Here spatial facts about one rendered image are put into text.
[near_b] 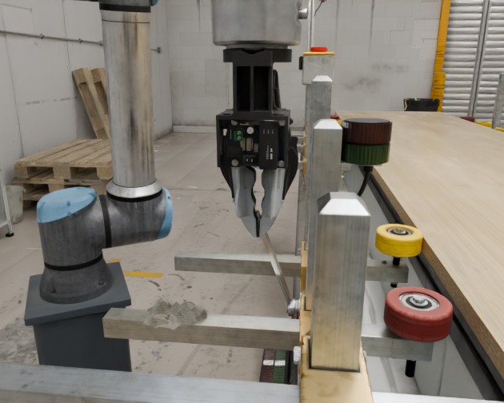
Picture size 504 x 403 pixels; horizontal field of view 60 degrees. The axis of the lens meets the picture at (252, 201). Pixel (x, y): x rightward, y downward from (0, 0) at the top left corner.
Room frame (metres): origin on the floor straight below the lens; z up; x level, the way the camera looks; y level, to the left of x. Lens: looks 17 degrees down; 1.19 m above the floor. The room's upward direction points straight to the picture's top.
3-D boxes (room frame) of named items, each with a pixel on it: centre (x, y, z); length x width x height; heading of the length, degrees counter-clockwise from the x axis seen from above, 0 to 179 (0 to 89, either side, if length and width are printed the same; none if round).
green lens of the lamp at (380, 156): (0.54, -0.14, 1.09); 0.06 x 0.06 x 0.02
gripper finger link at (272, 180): (0.47, -0.02, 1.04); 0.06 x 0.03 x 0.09; 173
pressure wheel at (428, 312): (0.49, -0.21, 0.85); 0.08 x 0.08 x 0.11
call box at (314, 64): (1.05, -0.15, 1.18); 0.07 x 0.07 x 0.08; 83
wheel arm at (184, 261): (0.76, -0.07, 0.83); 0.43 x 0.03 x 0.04; 83
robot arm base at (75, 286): (1.10, 0.49, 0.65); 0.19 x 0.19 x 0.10
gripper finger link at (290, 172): (0.49, -0.03, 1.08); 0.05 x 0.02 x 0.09; 83
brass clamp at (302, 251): (0.77, -0.12, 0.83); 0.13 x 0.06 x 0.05; 173
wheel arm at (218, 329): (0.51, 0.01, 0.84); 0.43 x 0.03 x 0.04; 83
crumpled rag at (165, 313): (0.52, 0.11, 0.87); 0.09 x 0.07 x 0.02; 83
